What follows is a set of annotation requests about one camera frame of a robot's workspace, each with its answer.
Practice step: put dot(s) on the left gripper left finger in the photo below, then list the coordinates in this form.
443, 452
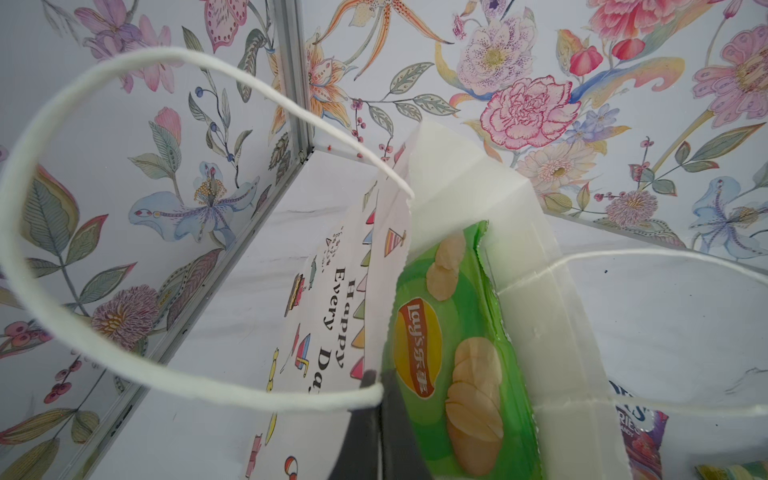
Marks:
358, 458

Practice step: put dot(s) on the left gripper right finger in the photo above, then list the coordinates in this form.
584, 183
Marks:
401, 456

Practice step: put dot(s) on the white paper gift bag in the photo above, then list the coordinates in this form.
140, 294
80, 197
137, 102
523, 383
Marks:
166, 253

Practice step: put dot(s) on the green Lays chips bag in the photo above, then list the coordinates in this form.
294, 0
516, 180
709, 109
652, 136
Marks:
456, 368

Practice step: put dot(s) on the purple Fox's candy bag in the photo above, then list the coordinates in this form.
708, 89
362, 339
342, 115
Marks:
643, 431

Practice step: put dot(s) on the green yellow Fox's candy bag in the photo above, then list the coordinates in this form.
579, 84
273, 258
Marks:
756, 470

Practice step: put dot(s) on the left aluminium corner post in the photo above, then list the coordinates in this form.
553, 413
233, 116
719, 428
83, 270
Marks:
288, 29

